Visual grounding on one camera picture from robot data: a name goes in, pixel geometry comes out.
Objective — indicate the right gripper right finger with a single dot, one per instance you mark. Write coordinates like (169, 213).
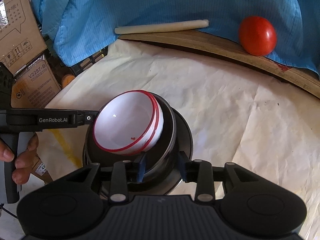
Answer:
(199, 172)

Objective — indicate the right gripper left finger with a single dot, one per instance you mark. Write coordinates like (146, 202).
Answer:
(124, 172)

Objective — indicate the deep steel bowl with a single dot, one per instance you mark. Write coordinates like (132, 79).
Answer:
(156, 157)

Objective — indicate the steel plate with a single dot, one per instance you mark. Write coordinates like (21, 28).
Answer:
(164, 183)

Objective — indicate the white red-rimmed bowl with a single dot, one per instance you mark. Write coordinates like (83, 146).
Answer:
(125, 121)
(156, 124)

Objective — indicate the person's left hand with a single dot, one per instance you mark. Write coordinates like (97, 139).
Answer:
(24, 162)

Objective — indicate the lower Vinda cardboard box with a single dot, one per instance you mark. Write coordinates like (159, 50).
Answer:
(35, 86)

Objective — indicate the cream paper table cover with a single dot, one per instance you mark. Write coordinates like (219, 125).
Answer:
(234, 113)

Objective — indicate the orange fruit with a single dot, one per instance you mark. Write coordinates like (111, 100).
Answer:
(67, 79)

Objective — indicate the black plastic crate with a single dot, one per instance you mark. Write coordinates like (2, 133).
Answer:
(80, 67)

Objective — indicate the upper cardboard box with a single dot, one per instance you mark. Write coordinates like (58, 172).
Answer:
(21, 40)

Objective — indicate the light blue hanging coat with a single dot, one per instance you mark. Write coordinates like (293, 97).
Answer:
(80, 28)

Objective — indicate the wooden shelf board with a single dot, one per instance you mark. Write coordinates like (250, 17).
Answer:
(210, 44)

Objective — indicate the red tomato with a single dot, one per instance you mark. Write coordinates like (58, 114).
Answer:
(257, 36)

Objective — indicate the white rolling pin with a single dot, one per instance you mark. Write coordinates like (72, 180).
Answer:
(163, 27)

